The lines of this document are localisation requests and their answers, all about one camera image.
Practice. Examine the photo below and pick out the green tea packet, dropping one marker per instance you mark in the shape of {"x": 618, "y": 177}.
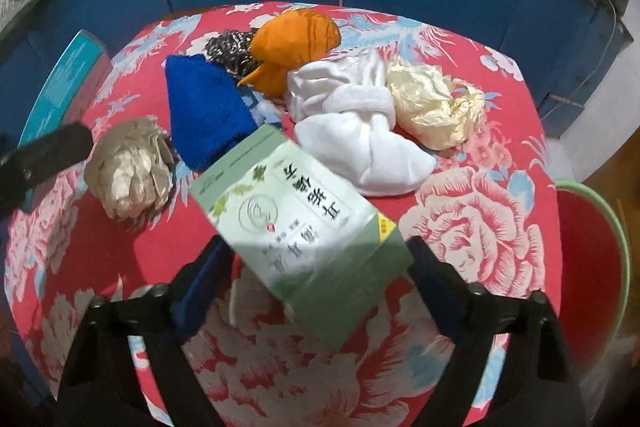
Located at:
{"x": 300, "y": 232}

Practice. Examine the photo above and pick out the white knotted cloth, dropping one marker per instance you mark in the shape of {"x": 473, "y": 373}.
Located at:
{"x": 350, "y": 127}

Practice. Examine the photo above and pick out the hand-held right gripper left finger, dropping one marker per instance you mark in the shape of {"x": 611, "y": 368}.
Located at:
{"x": 200, "y": 279}

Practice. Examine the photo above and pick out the teal box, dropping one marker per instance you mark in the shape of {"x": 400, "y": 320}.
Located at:
{"x": 70, "y": 72}

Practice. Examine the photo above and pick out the blue towel cloth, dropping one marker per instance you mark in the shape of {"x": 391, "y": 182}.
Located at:
{"x": 205, "y": 107}

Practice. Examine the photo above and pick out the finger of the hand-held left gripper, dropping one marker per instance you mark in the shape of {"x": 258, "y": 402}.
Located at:
{"x": 50, "y": 152}

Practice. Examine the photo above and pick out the small white blue packet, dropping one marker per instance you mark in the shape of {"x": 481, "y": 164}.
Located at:
{"x": 262, "y": 107}

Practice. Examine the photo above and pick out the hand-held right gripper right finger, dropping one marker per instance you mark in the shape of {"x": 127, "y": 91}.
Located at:
{"x": 435, "y": 289}

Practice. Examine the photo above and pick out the red bin with green rim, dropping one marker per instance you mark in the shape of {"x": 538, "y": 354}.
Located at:
{"x": 585, "y": 257}

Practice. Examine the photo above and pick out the red floral tablecloth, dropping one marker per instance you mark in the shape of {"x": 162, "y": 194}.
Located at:
{"x": 125, "y": 227}

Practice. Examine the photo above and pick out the orange cloth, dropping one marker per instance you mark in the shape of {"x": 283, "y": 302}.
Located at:
{"x": 295, "y": 42}

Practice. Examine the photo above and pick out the beige paper ball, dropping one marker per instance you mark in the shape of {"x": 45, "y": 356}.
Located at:
{"x": 130, "y": 167}

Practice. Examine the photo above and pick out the cream plastic bag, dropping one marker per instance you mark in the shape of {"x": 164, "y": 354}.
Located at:
{"x": 430, "y": 107}

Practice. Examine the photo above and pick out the black white speckled cloth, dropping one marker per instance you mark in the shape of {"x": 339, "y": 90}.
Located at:
{"x": 227, "y": 49}

